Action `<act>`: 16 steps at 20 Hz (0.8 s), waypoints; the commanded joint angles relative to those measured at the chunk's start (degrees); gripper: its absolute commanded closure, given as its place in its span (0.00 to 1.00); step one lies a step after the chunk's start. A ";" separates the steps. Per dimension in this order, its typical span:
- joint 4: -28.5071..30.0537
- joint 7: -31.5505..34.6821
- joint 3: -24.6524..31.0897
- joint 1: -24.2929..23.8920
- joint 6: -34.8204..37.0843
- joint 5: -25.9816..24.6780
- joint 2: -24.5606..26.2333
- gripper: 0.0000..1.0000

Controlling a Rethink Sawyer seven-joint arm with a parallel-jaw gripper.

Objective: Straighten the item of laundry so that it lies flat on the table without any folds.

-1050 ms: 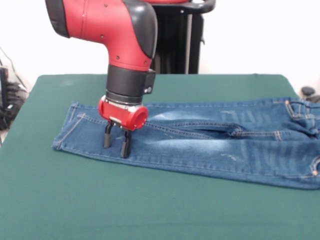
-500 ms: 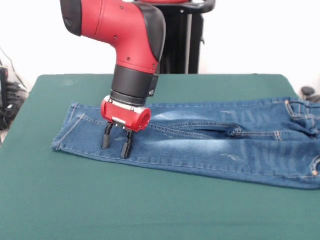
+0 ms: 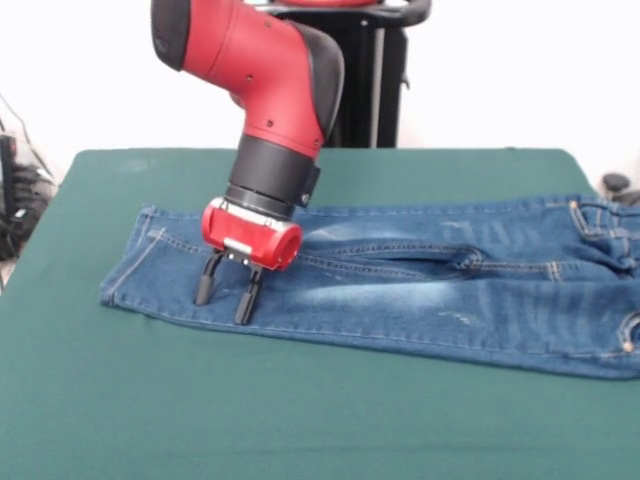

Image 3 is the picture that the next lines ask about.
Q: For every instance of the blue denim jeans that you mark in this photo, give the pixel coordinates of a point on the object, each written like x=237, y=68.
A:
x=375, y=300

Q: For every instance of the black chair base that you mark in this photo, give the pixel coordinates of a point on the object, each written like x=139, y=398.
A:
x=620, y=187

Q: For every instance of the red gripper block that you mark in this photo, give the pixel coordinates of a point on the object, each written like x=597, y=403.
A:
x=250, y=237

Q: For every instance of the black robot pedestal stand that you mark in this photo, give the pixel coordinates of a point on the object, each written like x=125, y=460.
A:
x=370, y=75

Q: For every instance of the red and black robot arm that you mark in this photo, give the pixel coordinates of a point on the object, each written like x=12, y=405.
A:
x=260, y=110

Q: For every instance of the dark green table cloth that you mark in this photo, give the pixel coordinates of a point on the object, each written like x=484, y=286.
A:
x=250, y=400

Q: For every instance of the black electronics box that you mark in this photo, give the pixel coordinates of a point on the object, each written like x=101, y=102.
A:
x=7, y=170

